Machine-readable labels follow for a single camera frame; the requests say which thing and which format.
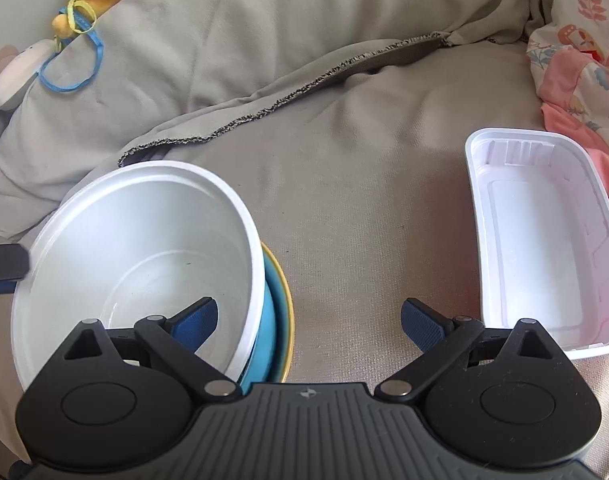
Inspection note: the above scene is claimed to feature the white round plush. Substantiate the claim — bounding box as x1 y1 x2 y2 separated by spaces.
0 40 58 111

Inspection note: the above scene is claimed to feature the blue bowl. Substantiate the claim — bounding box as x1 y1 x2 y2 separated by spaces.
238 280 278 395

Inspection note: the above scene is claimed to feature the pink printed clothing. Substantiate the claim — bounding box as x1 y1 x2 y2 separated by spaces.
525 0 609 201

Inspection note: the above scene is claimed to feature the beige seat sheet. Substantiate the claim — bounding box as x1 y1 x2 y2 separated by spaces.
0 35 609 476

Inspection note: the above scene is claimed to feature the yellow ribbon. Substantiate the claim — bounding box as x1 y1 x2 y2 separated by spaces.
67 0 98 36

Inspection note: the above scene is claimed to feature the white bowl with yellow rim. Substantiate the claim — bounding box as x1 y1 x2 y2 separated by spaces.
260 241 296 385

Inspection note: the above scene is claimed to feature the white rectangular plastic tray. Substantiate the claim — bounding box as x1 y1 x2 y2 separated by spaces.
465 129 609 362

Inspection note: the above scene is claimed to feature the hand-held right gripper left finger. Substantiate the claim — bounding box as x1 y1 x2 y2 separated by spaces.
59 296 241 402

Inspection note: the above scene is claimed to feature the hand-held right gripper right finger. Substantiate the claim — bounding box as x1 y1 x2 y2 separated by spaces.
375 297 565 402

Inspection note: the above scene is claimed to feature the white plastic bowl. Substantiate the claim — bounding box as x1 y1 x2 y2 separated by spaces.
10 160 268 393

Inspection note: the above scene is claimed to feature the blue loop strap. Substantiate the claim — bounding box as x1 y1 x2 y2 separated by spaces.
38 7 104 93

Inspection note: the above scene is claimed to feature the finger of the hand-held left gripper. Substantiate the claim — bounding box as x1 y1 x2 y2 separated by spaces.
0 244 31 296

